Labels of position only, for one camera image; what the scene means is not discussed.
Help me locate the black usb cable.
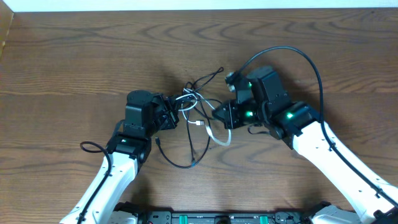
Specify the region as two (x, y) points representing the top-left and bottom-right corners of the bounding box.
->
(180, 81), (223, 164)

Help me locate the white usb cable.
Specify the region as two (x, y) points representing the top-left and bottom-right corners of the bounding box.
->
(175, 88), (233, 147)

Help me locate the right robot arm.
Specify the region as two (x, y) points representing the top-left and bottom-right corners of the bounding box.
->
(212, 67), (397, 223)

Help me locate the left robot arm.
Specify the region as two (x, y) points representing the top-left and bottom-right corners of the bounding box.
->
(61, 90), (181, 223)

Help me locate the left camera cable black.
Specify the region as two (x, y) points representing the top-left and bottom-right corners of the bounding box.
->
(77, 141), (111, 224)

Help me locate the camera cable black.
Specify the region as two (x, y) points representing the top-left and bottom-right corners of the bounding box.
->
(77, 141), (111, 224)
(238, 45), (397, 208)

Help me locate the right camera cable black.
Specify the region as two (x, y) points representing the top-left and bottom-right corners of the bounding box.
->
(238, 45), (397, 208)

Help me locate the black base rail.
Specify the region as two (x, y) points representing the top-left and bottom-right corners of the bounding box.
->
(108, 202), (311, 224)

